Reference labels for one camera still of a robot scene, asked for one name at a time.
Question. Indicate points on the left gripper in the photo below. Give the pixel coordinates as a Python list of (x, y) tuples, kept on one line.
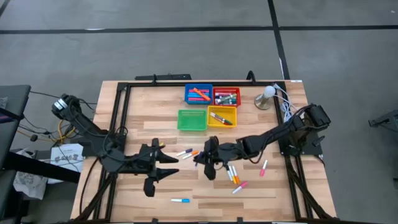
[(146, 161)]

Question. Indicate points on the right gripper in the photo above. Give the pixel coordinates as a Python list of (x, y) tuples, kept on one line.
[(224, 151)]

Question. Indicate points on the thin dark blue marker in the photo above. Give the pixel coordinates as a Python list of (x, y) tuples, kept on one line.
[(201, 153)]

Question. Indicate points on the thin red marker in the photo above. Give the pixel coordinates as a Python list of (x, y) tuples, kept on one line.
[(217, 117)]

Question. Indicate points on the thin green marker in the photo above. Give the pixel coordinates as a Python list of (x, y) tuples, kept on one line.
[(228, 123)]

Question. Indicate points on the pink highlighter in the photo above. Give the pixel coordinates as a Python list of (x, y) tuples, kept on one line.
[(194, 99), (206, 90)]

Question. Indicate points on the thick teal whiteboard marker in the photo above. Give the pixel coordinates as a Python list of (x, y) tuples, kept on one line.
[(227, 103)]

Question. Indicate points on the light blue highlighter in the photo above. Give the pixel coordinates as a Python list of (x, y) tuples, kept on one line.
[(190, 93), (190, 96)]

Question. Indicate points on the orange highlighter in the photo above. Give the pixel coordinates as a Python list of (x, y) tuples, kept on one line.
[(201, 94)]

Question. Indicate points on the thick pink whiteboard marker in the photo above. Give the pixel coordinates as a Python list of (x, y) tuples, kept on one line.
[(224, 93)]

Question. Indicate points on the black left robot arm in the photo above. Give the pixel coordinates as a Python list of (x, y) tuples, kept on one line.
[(93, 137)]

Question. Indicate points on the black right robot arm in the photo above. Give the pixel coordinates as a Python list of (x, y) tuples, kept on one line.
[(280, 133)]

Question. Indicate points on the small white marker orange cap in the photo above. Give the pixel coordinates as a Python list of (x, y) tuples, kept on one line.
[(237, 180), (195, 152)]

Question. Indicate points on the small white marker purple cap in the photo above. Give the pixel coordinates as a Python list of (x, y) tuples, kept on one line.
[(188, 150)]

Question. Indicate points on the small white marker black cap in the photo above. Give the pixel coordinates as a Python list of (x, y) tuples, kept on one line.
[(229, 175)]

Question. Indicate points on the green plastic basket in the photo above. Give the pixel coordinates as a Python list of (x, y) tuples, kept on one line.
[(192, 120)]

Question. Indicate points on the small white marker blue cap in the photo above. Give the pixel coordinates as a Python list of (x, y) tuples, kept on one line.
[(186, 201)]

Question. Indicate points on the small white marker pink cap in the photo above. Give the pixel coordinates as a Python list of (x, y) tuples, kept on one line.
[(244, 184), (262, 171)]

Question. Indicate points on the yellow plastic basket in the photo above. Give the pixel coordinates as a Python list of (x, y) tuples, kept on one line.
[(230, 112)]

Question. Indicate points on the blue plastic basket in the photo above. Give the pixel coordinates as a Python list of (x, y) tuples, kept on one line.
[(199, 85)]

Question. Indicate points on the red plastic basket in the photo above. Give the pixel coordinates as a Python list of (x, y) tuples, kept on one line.
[(226, 88)]

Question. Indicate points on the black power strip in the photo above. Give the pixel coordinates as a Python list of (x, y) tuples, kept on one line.
[(161, 77)]

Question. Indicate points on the bulb lamp on round base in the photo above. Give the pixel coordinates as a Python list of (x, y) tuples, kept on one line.
[(269, 91)]

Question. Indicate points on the white printed paper sheet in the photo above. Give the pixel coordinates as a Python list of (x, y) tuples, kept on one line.
[(66, 158)]

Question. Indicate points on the black slanted beam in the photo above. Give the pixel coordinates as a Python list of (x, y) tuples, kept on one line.
[(40, 168)]

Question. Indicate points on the white plastic bag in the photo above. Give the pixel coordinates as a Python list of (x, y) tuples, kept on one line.
[(29, 186)]

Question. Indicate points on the black side desk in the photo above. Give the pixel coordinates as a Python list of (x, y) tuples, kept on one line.
[(14, 99)]

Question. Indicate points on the black stand foot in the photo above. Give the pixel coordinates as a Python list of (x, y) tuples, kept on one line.
[(387, 119)]

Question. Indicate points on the black aluminium table frame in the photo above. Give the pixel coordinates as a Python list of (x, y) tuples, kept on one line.
[(202, 84)]

